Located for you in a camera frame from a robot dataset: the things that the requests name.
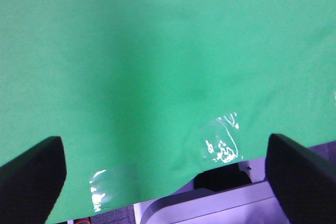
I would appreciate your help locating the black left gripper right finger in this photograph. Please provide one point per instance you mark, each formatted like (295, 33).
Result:
(302, 181)

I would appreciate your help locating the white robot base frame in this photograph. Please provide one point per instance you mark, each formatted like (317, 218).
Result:
(252, 203)

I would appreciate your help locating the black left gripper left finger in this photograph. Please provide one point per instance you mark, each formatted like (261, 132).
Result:
(32, 182)

